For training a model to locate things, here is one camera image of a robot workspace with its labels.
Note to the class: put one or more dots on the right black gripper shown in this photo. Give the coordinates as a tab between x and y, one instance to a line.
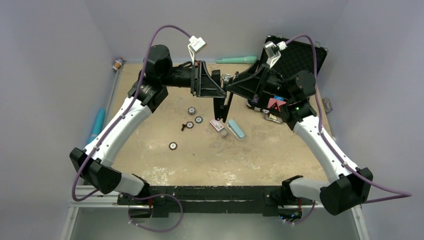
252	85

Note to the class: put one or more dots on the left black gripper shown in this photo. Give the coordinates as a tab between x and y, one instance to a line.
202	84

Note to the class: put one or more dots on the black stapler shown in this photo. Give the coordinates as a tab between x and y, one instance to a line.
221	107

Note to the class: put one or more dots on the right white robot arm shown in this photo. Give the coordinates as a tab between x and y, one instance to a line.
347	184

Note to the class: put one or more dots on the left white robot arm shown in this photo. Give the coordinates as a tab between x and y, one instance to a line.
93	163

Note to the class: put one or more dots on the light blue stapler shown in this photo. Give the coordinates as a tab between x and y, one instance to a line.
236	130

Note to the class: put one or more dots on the mint green microphone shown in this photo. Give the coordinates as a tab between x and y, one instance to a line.
237	60

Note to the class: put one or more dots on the blue poker chip stack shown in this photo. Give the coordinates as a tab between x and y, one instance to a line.
191	111

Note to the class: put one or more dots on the red white staple box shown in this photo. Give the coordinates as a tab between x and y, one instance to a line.
219	128

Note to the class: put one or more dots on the brown poker chip middle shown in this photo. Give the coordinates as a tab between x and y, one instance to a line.
189	125

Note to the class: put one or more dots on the brown poker chip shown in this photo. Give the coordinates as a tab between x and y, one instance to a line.
173	146
189	125

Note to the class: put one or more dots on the black poker chip case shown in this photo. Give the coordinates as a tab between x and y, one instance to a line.
291	63

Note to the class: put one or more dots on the brown poker chip front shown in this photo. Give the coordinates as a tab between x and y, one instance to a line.
173	146

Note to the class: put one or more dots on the blue cylindrical tube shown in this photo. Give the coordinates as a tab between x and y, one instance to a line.
97	126

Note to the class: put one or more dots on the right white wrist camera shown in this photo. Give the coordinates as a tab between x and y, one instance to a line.
273	52

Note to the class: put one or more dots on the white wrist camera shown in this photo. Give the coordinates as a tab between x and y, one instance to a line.
196	44
273	52

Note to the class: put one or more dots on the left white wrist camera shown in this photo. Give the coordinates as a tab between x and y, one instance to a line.
196	44

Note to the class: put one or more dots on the aluminium rail frame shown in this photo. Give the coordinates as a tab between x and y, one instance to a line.
88	197

